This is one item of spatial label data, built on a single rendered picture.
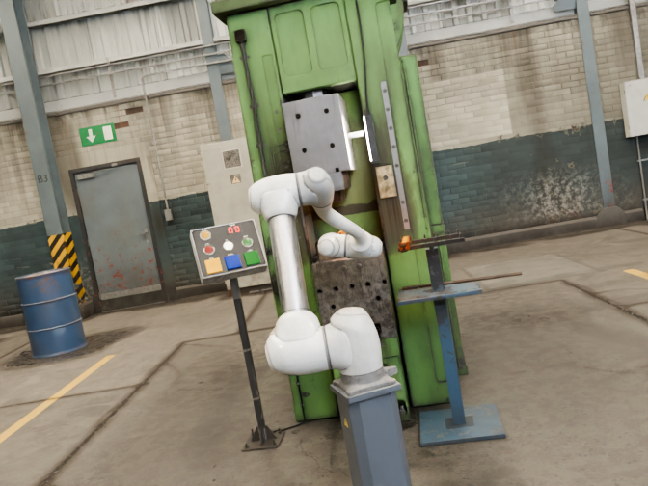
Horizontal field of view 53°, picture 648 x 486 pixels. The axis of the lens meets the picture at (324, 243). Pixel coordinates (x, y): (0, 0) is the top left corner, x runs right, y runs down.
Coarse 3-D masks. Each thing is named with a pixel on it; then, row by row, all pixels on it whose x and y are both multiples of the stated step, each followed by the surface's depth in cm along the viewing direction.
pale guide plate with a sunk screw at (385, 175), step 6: (378, 168) 347; (384, 168) 346; (390, 168) 346; (378, 174) 347; (384, 174) 346; (390, 174) 346; (378, 180) 347; (384, 180) 347; (390, 180) 347; (378, 186) 348; (384, 186) 347; (390, 186) 347; (384, 192) 348; (390, 192) 347
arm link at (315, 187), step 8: (312, 168) 242; (320, 168) 243; (296, 176) 244; (304, 176) 241; (312, 176) 240; (320, 176) 240; (328, 176) 244; (304, 184) 242; (312, 184) 240; (320, 184) 240; (328, 184) 243; (304, 192) 243; (312, 192) 243; (320, 192) 243; (328, 192) 246; (304, 200) 244; (312, 200) 246; (320, 200) 248; (328, 200) 250
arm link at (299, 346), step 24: (264, 192) 242; (288, 192) 242; (264, 216) 243; (288, 216) 241; (288, 240) 237; (288, 264) 234; (288, 288) 231; (288, 312) 228; (288, 336) 222; (312, 336) 222; (288, 360) 220; (312, 360) 220
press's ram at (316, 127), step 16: (320, 96) 334; (336, 96) 333; (288, 112) 337; (304, 112) 336; (320, 112) 335; (336, 112) 334; (288, 128) 338; (304, 128) 337; (320, 128) 336; (336, 128) 335; (288, 144) 339; (304, 144) 338; (320, 144) 337; (336, 144) 336; (352, 144) 376; (304, 160) 339; (320, 160) 338; (336, 160) 337; (352, 160) 356
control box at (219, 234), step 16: (240, 224) 340; (192, 240) 331; (208, 240) 332; (224, 240) 334; (240, 240) 336; (256, 240) 337; (208, 256) 328; (240, 256) 331; (224, 272) 326; (240, 272) 330; (256, 272) 336
